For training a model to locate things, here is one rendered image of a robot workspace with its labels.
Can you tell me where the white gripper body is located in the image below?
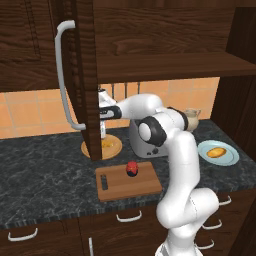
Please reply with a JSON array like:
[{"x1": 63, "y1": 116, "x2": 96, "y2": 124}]
[{"x1": 99, "y1": 120, "x2": 108, "y2": 140}]

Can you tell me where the yellow croissant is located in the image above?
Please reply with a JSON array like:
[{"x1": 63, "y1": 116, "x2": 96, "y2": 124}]
[{"x1": 101, "y1": 139, "x2": 116, "y2": 150}]

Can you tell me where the wooden cutting board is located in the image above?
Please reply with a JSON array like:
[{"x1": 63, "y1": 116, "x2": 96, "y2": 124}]
[{"x1": 94, "y1": 161, "x2": 164, "y2": 203}]

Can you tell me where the dark wood open cabinet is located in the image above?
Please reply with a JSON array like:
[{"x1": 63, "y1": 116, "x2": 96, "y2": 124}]
[{"x1": 93, "y1": 0, "x2": 256, "y2": 162}]

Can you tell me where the dark wood lower cabinet door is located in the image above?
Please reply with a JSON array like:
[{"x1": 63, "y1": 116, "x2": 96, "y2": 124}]
[{"x1": 79, "y1": 229, "x2": 169, "y2": 256}]

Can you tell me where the dark wood closed cabinet door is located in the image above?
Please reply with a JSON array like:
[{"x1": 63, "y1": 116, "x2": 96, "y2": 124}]
[{"x1": 0, "y1": 0, "x2": 56, "y2": 92}]

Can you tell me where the round wooden plate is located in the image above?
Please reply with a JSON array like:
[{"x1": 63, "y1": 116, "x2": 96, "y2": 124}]
[{"x1": 80, "y1": 133, "x2": 124, "y2": 161}]

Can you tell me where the silver toaster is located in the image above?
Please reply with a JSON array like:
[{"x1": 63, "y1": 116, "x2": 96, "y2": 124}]
[{"x1": 128, "y1": 118, "x2": 170, "y2": 159}]

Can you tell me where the beige pitcher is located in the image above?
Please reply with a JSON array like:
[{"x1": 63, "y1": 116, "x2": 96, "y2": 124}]
[{"x1": 184, "y1": 107, "x2": 202, "y2": 133}]

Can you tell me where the dark wood drawer front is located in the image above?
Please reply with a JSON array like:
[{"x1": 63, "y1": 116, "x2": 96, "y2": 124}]
[
  {"x1": 0, "y1": 218, "x2": 82, "y2": 256},
  {"x1": 78, "y1": 203, "x2": 168, "y2": 235},
  {"x1": 213, "y1": 189, "x2": 252, "y2": 218}
]

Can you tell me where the golden pastry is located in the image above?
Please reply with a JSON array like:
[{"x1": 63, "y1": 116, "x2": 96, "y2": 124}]
[{"x1": 206, "y1": 147, "x2": 228, "y2": 159}]

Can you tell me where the light blue plate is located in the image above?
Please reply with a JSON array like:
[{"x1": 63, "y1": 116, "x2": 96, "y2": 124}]
[{"x1": 197, "y1": 139, "x2": 241, "y2": 167}]

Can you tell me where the long grey door handle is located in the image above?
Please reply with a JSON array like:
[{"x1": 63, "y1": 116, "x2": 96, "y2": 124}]
[{"x1": 54, "y1": 19, "x2": 87, "y2": 131}]

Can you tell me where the white drawer handle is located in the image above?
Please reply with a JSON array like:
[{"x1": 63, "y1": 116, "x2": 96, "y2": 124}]
[
  {"x1": 115, "y1": 210, "x2": 143, "y2": 223},
  {"x1": 195, "y1": 239, "x2": 216, "y2": 251},
  {"x1": 201, "y1": 219, "x2": 223, "y2": 231},
  {"x1": 218, "y1": 195, "x2": 233, "y2": 207},
  {"x1": 7, "y1": 227, "x2": 39, "y2": 242}
]

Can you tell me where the white lower door handle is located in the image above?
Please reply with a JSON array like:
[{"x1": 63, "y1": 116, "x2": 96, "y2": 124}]
[{"x1": 88, "y1": 236, "x2": 95, "y2": 256}]

